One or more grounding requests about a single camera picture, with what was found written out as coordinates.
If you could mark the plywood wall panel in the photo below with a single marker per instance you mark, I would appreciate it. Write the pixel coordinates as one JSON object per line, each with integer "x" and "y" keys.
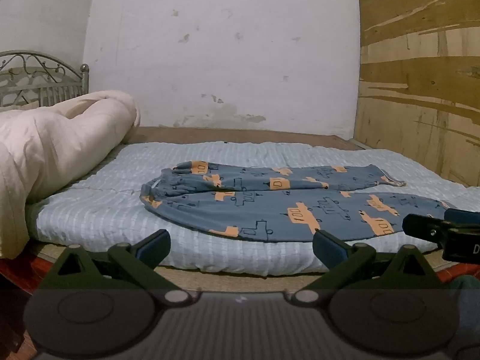
{"x": 420, "y": 82}

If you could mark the blue pants with orange print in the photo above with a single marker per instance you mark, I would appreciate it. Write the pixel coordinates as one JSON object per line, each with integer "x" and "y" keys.
{"x": 270, "y": 202}

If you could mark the light blue quilted mattress pad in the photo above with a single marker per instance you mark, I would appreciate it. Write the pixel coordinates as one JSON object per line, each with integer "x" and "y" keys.
{"x": 112, "y": 210}

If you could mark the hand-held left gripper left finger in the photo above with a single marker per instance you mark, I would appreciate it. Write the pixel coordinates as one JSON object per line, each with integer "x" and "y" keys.
{"x": 153, "y": 246}

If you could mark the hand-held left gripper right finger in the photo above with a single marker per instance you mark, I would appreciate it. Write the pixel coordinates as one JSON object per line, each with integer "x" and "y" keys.
{"x": 325, "y": 248}

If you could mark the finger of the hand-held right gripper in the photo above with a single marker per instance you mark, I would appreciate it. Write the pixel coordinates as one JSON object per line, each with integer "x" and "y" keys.
{"x": 423, "y": 227}

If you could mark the cream duvet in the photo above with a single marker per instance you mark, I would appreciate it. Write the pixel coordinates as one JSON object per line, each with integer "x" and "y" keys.
{"x": 48, "y": 150}

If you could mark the metal scrollwork headboard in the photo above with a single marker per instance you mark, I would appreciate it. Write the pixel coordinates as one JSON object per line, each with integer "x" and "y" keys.
{"x": 48, "y": 82}

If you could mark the dark teal cloth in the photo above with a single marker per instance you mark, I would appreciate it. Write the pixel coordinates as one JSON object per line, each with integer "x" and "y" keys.
{"x": 467, "y": 300}

